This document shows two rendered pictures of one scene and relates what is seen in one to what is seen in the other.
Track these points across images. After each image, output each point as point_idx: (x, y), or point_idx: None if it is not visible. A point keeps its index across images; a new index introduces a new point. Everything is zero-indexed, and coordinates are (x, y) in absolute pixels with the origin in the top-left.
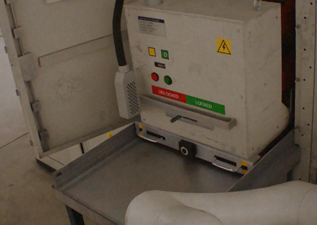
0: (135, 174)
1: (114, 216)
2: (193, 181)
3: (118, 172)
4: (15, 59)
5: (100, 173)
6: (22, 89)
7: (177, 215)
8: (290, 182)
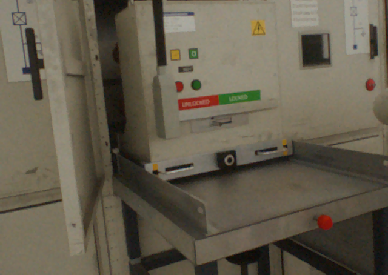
0: (226, 192)
1: (308, 203)
2: (270, 174)
3: (212, 200)
4: (57, 36)
5: (200, 209)
6: (65, 100)
7: None
8: (387, 88)
